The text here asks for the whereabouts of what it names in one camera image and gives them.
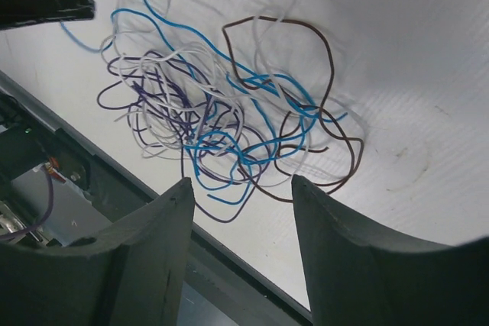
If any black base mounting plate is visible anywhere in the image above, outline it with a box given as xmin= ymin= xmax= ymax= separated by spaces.
xmin=1 ymin=92 xmax=152 ymax=220

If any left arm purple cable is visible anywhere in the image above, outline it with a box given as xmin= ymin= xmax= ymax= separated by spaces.
xmin=0 ymin=173 xmax=55 ymax=242

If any white wire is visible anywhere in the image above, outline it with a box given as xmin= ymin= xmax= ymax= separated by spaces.
xmin=99 ymin=0 xmax=364 ymax=189

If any purple wire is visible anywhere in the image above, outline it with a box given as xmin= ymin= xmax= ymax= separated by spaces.
xmin=96 ymin=50 xmax=268 ymax=224

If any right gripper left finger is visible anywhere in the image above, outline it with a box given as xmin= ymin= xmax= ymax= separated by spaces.
xmin=1 ymin=178 xmax=195 ymax=325

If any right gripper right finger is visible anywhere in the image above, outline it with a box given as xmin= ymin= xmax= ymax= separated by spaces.
xmin=291 ymin=176 xmax=488 ymax=325

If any brown wire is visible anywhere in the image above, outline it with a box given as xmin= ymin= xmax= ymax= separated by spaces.
xmin=221 ymin=15 xmax=364 ymax=203

